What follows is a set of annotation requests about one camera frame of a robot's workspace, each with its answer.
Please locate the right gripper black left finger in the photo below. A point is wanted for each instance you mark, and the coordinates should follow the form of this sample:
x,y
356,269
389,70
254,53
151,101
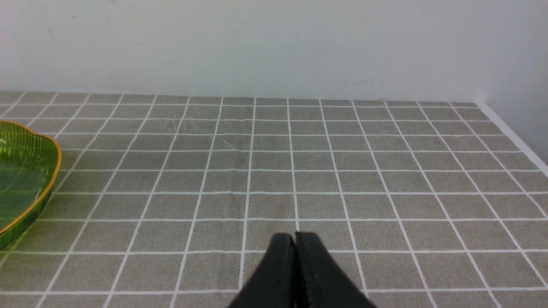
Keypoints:
x,y
270,285

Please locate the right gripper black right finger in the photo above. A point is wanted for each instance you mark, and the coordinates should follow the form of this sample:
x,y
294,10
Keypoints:
x,y
325,283

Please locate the grey checked tablecloth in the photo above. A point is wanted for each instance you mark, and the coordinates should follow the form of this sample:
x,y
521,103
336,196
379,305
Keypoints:
x,y
170,201

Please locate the green glass leaf plate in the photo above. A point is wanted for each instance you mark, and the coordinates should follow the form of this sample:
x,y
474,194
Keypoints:
x,y
29,166

